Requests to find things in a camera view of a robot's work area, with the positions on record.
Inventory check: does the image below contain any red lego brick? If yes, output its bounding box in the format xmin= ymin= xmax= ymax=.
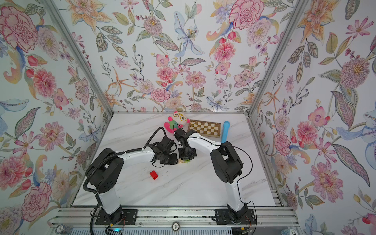
xmin=150 ymin=170 xmax=159 ymax=180

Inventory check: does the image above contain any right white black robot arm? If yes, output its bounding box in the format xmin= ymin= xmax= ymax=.
xmin=173 ymin=128 xmax=248 ymax=224

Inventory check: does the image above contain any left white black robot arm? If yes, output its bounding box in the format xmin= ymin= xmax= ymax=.
xmin=83 ymin=137 xmax=178 ymax=221

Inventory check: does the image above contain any pink green plush toy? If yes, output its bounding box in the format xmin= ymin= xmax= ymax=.
xmin=164 ymin=111 xmax=190 ymax=133

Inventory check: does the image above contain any wooden chessboard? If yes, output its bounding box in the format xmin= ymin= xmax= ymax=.
xmin=188 ymin=119 xmax=221 ymax=138

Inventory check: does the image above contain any blue cylindrical stick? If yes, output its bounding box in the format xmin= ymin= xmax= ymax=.
xmin=221 ymin=121 xmax=230 ymax=143

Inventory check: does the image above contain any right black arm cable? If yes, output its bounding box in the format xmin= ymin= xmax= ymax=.
xmin=173 ymin=123 xmax=258 ymax=235

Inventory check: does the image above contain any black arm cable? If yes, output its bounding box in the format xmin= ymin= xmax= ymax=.
xmin=173 ymin=123 xmax=258 ymax=235
xmin=83 ymin=127 xmax=168 ymax=235

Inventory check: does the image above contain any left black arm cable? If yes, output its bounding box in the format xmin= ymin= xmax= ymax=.
xmin=83 ymin=127 xmax=168 ymax=235

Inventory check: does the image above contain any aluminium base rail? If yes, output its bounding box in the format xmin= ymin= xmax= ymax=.
xmin=47 ymin=207 xmax=303 ymax=235

